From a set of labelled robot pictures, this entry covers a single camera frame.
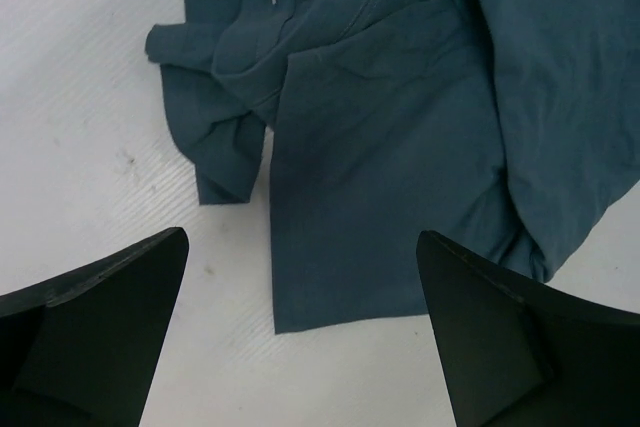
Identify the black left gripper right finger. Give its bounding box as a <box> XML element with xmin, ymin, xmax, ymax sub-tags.
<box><xmin>416</xmin><ymin>231</ymin><xmax>639</xmax><ymax>426</ymax></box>

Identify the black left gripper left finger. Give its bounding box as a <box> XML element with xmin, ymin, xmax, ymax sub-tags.
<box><xmin>1</xmin><ymin>227</ymin><xmax>189</xmax><ymax>426</ymax></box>

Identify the teal blue t-shirt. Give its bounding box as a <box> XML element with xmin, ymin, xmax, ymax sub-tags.
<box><xmin>145</xmin><ymin>0</ymin><xmax>639</xmax><ymax>334</ymax></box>

